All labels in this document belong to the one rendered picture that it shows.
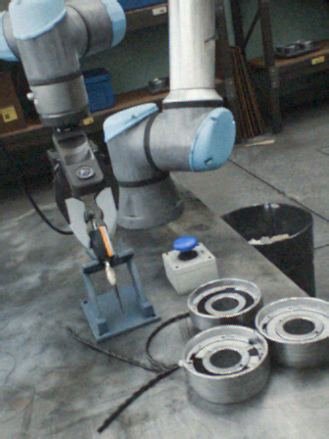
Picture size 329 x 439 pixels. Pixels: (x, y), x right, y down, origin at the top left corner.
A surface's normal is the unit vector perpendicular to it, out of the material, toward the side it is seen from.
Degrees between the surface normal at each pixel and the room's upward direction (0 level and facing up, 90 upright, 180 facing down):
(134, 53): 90
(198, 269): 90
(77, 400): 0
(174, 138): 72
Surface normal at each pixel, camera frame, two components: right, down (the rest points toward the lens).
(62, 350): -0.19, -0.91
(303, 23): 0.26, 0.30
